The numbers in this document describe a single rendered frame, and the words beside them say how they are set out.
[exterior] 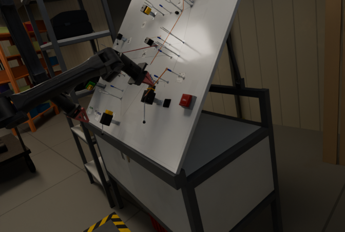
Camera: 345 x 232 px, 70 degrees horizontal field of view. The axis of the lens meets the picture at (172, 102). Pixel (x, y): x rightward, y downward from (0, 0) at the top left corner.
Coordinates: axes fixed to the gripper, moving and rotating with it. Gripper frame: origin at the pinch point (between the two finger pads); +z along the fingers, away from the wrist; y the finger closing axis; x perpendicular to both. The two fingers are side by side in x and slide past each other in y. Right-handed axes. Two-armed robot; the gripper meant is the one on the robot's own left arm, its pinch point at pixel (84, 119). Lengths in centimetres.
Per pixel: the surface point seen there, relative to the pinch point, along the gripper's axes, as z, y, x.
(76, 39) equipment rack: -15, 68, -52
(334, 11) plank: 73, -61, -166
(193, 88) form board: 7, -48, -30
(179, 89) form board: 8, -40, -30
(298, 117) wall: 188, -15, -146
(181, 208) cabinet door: 40, -46, 10
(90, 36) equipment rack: -10, 66, -61
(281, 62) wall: 133, -1, -177
